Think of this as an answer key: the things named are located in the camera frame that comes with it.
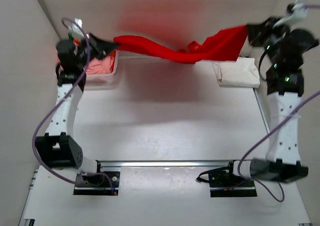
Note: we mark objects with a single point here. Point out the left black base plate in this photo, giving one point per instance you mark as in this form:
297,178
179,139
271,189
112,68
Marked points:
106,184

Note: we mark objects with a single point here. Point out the red t shirt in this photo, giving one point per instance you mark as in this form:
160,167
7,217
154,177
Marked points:
225,45

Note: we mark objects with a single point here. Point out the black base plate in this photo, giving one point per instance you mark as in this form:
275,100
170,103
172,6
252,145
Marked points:
224,184
106,184

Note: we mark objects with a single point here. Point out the orange t shirt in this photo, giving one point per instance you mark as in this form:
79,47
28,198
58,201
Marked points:
113,60

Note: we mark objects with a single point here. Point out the white plastic basket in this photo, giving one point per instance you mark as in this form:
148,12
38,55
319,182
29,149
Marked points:
102,78

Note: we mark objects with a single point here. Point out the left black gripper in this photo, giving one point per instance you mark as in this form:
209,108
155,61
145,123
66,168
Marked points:
103,46

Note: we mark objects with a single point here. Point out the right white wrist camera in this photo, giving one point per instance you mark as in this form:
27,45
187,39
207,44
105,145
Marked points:
296,12

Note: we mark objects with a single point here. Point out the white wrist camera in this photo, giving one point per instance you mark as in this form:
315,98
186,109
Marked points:
296,12
75,29

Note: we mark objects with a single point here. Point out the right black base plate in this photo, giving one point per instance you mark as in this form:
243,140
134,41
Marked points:
224,184

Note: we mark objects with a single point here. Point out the folded white t shirt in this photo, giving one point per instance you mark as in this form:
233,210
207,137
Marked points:
241,73

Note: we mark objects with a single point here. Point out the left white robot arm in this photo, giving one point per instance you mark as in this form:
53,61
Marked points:
57,147

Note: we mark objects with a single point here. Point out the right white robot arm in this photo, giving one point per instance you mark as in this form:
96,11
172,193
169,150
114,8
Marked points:
285,87

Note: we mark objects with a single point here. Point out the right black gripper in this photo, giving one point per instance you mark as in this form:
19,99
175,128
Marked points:
256,34

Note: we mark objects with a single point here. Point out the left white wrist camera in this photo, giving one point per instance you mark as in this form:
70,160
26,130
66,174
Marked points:
75,29

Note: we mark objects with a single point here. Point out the green cloth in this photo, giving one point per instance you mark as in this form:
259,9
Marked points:
70,36

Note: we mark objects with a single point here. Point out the pink t shirt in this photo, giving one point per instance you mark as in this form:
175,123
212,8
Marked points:
100,67

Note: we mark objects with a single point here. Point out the aluminium rail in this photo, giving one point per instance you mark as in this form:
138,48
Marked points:
165,163

